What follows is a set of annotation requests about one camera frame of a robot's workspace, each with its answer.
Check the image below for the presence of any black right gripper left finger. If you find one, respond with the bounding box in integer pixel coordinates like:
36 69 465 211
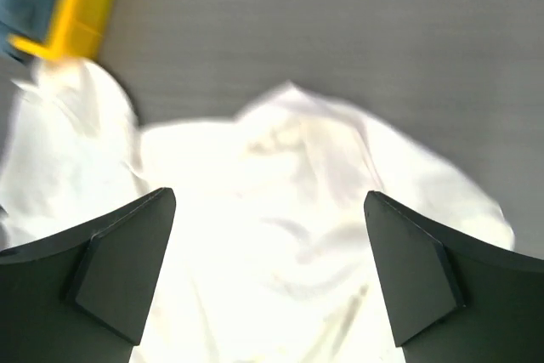
1 188 176 363

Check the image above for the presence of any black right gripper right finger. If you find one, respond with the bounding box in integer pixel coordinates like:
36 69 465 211
364 191 543 363

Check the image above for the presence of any cream white t shirt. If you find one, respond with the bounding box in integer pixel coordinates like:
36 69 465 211
1 60 515 362

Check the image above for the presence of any yellow plastic bin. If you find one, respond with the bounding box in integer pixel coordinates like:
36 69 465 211
8 0 114 60

